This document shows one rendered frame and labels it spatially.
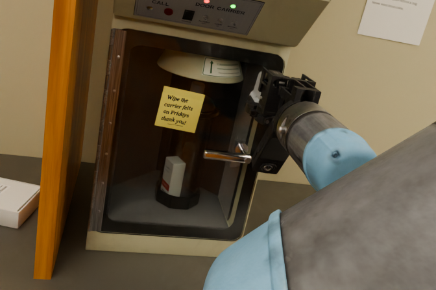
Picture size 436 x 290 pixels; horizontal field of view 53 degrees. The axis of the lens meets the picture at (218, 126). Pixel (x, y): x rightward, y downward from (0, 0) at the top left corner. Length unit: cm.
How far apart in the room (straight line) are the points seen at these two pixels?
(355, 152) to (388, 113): 101
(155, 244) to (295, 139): 49
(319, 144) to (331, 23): 86
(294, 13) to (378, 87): 76
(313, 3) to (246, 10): 10
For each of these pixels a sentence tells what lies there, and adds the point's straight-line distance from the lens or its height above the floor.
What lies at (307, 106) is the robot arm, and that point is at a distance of 58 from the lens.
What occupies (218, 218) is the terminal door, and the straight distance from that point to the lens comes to 91.
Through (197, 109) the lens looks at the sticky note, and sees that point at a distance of 80.
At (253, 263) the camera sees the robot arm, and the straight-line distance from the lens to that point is 18.
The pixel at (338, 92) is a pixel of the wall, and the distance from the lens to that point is 138.
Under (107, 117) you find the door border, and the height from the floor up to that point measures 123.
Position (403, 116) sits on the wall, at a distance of 152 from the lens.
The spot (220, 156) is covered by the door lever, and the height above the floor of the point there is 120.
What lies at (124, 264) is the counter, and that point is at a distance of 92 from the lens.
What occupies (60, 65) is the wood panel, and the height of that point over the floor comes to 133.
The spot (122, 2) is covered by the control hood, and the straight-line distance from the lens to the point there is 72.
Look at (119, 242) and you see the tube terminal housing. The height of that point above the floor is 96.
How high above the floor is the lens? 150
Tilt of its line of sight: 19 degrees down
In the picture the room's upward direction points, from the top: 12 degrees clockwise
